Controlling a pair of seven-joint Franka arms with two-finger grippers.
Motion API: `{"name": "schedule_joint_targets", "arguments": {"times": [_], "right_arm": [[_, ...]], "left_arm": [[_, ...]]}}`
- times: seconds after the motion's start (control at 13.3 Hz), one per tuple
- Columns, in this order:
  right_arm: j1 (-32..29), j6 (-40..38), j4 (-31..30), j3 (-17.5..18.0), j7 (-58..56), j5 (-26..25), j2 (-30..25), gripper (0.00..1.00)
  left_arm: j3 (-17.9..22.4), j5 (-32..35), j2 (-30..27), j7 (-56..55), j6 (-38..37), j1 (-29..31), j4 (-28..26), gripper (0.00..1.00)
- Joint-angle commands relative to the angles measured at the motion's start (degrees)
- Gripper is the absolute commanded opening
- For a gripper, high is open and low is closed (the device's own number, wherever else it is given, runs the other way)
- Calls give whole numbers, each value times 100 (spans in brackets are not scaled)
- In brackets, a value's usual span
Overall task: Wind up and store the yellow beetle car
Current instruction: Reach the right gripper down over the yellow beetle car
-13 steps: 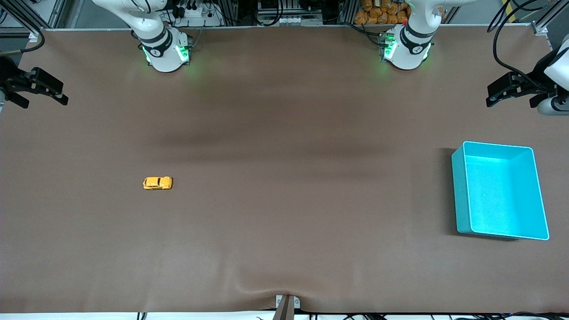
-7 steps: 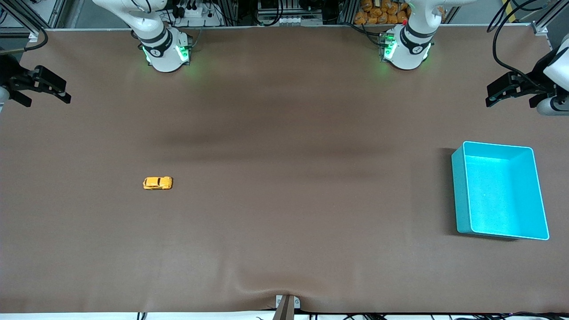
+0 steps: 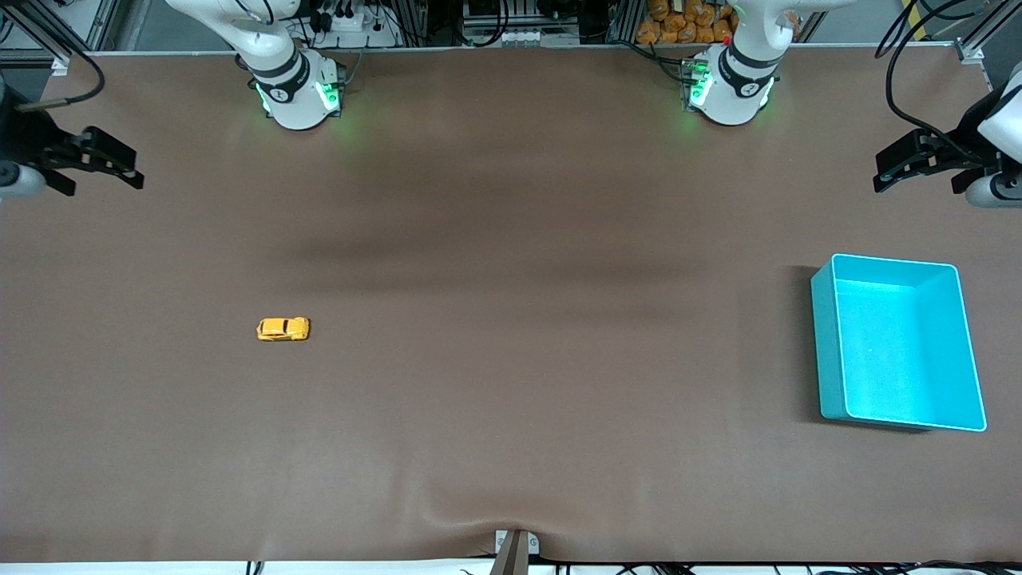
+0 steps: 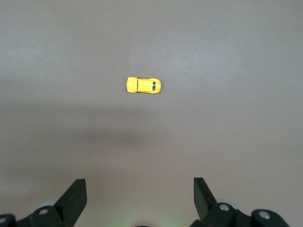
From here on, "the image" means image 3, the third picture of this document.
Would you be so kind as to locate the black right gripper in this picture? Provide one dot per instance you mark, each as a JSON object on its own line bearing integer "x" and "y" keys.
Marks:
{"x": 24, "y": 139}

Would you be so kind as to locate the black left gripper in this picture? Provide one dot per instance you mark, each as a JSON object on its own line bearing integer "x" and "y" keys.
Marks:
{"x": 968, "y": 137}

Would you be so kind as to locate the yellow beetle toy car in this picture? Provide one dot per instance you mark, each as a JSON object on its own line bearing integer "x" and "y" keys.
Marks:
{"x": 281, "y": 328}

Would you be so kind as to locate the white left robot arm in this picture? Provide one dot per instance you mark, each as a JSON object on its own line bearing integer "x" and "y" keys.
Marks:
{"x": 730, "y": 100}

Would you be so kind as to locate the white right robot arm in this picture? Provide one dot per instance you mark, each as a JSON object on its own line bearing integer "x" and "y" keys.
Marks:
{"x": 299, "y": 100}

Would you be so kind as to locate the turquoise plastic bin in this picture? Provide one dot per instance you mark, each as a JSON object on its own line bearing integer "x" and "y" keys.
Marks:
{"x": 902, "y": 351}

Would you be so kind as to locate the white power strip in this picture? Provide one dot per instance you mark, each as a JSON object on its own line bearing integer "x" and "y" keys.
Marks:
{"x": 351, "y": 28}

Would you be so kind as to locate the white terminal block row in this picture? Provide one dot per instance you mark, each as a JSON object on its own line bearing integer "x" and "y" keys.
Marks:
{"x": 519, "y": 37}

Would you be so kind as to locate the brown table mat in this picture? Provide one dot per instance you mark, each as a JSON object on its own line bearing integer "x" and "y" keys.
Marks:
{"x": 511, "y": 319}

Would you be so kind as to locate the aluminium frame post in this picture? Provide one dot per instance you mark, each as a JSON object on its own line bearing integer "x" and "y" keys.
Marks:
{"x": 972, "y": 53}
{"x": 60, "y": 64}

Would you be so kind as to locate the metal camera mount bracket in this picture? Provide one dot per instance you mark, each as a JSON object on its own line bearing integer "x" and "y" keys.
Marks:
{"x": 511, "y": 555}

